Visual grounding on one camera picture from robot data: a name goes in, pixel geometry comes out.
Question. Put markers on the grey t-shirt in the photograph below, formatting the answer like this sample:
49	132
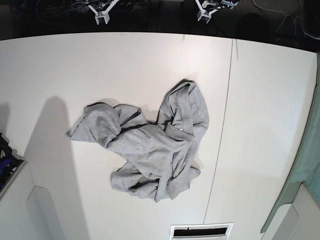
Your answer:
159	156

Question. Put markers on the white slotted vent panel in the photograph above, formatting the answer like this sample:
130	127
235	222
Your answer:
216	231

